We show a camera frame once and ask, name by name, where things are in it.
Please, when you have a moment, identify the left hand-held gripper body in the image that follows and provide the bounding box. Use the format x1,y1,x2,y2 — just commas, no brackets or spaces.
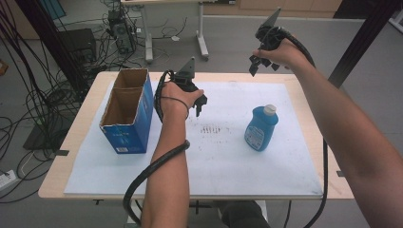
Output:
173,56,201,94

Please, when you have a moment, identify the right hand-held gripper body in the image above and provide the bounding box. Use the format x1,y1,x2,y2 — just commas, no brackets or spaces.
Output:
255,7,288,51

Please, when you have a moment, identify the blue plastic bottle white cap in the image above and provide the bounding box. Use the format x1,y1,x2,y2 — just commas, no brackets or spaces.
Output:
243,104,280,153

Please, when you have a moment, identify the blue cardboard box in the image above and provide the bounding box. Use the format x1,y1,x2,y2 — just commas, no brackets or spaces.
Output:
98,67,156,156

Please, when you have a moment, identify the person's right hand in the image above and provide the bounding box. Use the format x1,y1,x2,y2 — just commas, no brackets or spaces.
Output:
252,38,311,73

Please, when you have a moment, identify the person's left hand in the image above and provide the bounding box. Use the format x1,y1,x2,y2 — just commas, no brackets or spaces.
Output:
159,81,205,121

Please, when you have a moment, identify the black band on left wrist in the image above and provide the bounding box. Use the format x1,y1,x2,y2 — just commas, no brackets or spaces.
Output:
160,95,190,121

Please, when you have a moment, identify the white table mat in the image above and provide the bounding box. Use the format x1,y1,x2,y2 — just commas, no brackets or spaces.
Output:
63,80,324,200

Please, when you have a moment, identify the computer tower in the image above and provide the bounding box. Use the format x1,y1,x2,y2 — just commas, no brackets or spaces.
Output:
106,9,137,54

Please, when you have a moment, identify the black case on floor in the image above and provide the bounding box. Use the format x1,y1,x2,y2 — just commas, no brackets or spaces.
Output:
59,28,98,65

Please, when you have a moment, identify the person's leg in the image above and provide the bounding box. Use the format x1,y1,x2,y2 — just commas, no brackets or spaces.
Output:
221,199,271,228

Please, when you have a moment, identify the white power strip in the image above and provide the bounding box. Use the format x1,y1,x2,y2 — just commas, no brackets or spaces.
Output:
0,169,17,192

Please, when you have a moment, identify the white desk frame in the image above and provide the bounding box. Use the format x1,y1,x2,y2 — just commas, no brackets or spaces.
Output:
121,0,211,65

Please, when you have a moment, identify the black metal post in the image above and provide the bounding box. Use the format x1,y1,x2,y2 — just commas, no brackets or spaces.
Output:
14,0,88,94
327,0,403,89

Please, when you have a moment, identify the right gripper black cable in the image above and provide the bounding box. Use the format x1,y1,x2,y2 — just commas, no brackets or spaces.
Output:
278,26,330,228

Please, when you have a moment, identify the bundle of black floor cables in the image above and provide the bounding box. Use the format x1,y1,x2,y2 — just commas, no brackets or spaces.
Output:
0,0,106,203

